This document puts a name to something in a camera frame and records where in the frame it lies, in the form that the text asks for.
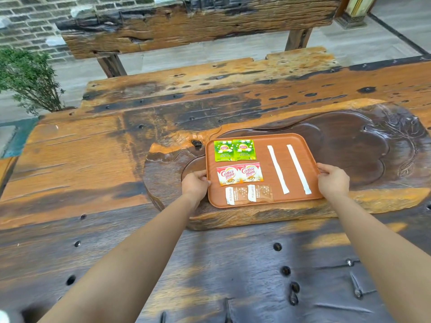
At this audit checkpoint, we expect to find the person's left hand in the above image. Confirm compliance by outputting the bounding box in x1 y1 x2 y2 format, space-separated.
181 169 212 207

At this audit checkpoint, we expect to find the person's right hand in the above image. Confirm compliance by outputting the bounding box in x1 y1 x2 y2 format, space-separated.
317 163 351 199

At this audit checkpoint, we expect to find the brown rectangular serving tray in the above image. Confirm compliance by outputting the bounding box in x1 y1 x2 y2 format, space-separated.
205 133 324 209

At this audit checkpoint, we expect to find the person's right forearm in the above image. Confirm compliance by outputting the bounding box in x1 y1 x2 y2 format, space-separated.
326 192 431 323

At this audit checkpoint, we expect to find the person's left forearm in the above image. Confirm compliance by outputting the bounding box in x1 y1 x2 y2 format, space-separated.
38 193 202 323

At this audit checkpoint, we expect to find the white paper-wrapped stir stick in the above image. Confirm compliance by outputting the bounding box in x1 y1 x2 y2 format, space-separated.
267 145 290 195
286 144 312 195

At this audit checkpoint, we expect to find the red white creamer packet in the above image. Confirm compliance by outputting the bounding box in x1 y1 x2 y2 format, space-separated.
216 166 242 187
237 162 264 183

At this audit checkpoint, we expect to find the green tea bag packet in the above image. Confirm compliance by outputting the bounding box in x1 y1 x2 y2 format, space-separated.
214 140 235 162
232 139 257 161

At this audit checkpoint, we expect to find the carved dark wooden tea board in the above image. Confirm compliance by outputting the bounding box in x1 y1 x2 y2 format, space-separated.
143 98 431 231

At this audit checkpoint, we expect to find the clear brown sugar packet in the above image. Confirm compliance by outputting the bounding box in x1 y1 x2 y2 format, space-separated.
225 186 250 206
247 184 274 203

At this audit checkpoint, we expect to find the rustic wooden bench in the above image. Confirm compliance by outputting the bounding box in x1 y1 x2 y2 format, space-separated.
55 0 342 79

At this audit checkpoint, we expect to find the stone column base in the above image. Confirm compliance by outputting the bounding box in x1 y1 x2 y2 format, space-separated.
335 0 378 29

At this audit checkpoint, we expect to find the green leafy potted plant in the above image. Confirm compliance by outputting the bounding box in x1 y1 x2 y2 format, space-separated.
0 47 66 117

